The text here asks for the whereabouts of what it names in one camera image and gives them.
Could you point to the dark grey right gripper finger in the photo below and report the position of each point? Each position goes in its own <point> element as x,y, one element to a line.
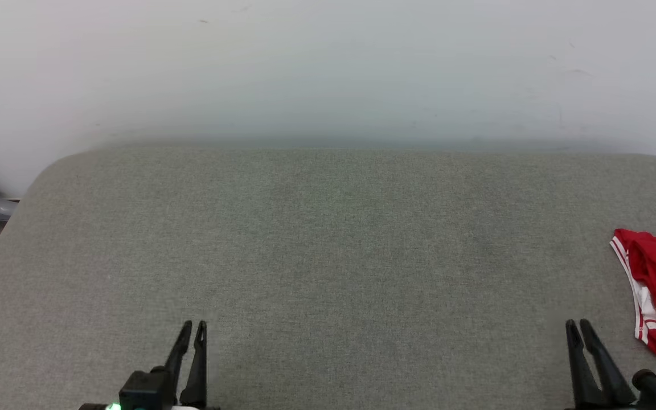
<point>613,381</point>
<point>584,376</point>

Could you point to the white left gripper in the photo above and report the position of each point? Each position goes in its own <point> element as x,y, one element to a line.
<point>109,406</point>

